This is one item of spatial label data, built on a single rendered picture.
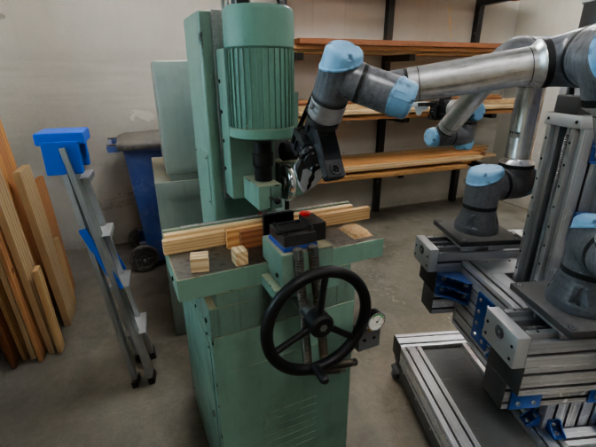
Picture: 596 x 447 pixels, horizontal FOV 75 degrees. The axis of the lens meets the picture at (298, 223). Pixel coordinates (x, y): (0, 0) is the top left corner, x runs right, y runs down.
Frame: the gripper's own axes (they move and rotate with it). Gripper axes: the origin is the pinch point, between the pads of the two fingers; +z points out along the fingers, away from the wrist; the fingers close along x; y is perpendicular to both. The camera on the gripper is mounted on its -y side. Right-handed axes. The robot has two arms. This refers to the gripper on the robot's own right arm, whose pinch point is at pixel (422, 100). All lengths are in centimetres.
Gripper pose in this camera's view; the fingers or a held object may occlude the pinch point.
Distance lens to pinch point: 199.1
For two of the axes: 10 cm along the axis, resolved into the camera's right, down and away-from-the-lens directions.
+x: 9.3, -2.5, 2.7
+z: -3.4, -3.3, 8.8
